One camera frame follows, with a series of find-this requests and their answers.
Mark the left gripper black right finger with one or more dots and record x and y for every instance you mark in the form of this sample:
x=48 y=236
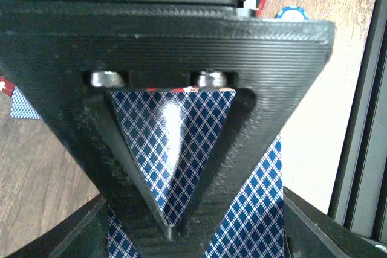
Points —
x=311 y=233

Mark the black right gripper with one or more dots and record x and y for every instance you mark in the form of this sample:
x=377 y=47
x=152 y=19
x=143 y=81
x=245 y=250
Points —
x=69 y=57

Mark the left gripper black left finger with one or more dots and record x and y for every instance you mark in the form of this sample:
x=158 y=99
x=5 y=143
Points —
x=82 y=234

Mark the dealt card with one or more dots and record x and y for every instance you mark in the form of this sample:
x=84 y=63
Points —
x=21 y=107

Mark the playing card deck with box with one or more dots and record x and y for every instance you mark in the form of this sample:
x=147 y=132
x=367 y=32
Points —
x=171 y=135

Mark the teal chip stack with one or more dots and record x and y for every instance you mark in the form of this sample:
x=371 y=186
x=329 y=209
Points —
x=292 y=13

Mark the round red black poker mat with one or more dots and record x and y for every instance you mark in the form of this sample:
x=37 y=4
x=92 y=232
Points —
x=6 y=86

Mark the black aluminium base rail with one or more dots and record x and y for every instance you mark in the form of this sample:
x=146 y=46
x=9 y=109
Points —
x=358 y=200

